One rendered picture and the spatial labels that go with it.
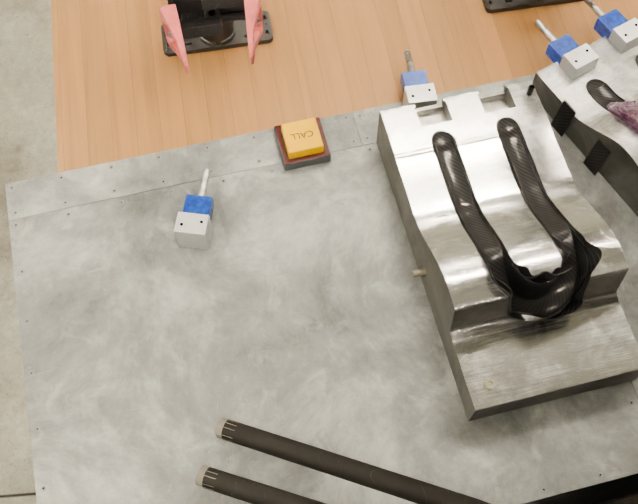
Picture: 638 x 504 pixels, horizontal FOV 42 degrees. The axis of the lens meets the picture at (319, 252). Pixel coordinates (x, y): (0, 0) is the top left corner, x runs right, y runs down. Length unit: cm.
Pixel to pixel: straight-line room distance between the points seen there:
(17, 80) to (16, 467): 114
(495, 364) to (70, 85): 88
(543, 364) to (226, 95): 71
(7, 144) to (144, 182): 116
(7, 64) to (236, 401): 169
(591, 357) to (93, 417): 73
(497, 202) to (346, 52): 43
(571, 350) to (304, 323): 40
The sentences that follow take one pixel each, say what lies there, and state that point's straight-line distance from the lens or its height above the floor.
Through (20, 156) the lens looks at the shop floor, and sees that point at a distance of 252.
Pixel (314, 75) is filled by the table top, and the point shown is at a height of 80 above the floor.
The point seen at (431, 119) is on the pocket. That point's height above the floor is 86.
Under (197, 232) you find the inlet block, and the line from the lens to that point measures 131.
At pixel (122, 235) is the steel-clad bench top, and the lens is 139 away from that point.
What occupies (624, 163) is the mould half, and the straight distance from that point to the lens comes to 143.
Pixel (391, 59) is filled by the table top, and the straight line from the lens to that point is 156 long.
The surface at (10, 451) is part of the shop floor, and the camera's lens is 219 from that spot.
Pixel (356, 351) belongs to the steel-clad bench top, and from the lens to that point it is 128.
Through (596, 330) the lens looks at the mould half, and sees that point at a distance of 129.
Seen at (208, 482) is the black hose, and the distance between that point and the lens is 121.
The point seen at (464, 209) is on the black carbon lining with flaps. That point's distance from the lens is 131.
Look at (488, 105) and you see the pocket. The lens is 144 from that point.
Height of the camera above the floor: 201
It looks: 64 degrees down
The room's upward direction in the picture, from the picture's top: straight up
